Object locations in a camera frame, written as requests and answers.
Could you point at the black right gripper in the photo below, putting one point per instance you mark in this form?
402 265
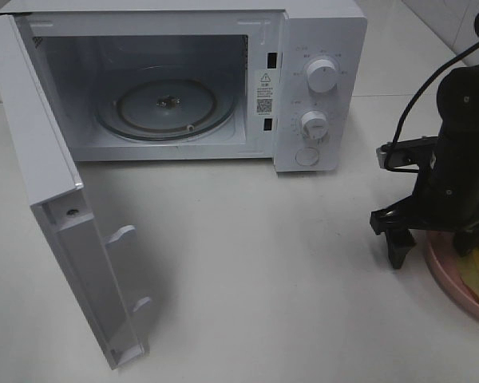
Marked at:
445 198

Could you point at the pink plate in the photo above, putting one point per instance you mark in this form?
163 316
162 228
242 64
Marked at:
441 259

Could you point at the round door release button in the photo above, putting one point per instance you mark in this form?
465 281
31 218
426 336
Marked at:
307 157

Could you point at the white microwave door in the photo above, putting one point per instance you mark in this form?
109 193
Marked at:
56 192

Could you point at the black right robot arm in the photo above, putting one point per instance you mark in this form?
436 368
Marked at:
458 104

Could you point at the white lower timer knob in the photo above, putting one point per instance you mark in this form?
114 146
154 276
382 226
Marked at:
314 125

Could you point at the white upper power knob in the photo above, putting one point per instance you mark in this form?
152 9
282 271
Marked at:
322 75

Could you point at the white microwave oven body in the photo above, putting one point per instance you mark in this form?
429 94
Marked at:
87 39

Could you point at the white warning label sticker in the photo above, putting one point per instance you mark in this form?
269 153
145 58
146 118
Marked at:
264 91

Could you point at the glass microwave turntable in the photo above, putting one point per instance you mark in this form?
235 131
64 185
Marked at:
166 103

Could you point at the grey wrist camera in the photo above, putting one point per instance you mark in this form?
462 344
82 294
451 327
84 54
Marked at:
408 156

